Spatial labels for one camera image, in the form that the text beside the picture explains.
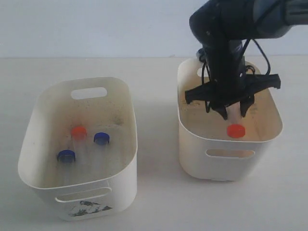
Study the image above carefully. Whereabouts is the white plastic bin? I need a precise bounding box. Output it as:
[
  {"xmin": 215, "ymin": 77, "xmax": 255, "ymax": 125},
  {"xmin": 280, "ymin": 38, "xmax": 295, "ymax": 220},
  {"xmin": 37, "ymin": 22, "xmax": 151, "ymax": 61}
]
[
  {"xmin": 18, "ymin": 77, "xmax": 138, "ymax": 221},
  {"xmin": 177, "ymin": 58, "xmax": 283, "ymax": 181}
]

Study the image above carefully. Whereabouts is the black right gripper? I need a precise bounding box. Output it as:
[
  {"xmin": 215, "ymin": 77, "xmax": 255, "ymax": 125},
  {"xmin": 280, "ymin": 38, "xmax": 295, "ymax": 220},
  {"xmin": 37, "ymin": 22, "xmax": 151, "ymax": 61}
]
[{"xmin": 184, "ymin": 39, "xmax": 281, "ymax": 120}]

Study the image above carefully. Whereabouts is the blue-capped tube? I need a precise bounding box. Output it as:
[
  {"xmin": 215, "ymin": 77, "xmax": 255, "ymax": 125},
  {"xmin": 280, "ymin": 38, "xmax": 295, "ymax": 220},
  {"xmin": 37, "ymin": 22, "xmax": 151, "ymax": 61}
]
[
  {"xmin": 93, "ymin": 132, "xmax": 110, "ymax": 170},
  {"xmin": 57, "ymin": 149, "xmax": 77, "ymax": 186}
]

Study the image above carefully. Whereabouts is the orange-capped tube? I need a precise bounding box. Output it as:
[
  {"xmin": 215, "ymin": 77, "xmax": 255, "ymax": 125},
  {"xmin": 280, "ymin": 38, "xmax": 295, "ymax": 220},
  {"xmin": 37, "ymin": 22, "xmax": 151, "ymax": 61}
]
[
  {"xmin": 226, "ymin": 102, "xmax": 245, "ymax": 139},
  {"xmin": 71, "ymin": 126, "xmax": 90, "ymax": 167}
]

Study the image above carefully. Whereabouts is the black cable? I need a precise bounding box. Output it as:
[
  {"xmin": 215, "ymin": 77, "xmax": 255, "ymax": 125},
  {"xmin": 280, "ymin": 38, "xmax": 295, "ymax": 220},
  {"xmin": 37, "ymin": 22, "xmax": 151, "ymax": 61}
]
[{"xmin": 199, "ymin": 38, "xmax": 271, "ymax": 114}]

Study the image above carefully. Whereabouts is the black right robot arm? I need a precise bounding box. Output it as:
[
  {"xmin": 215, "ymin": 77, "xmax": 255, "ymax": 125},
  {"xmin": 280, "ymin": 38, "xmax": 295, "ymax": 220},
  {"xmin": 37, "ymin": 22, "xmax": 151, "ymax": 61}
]
[{"xmin": 185, "ymin": 0, "xmax": 308, "ymax": 120}]

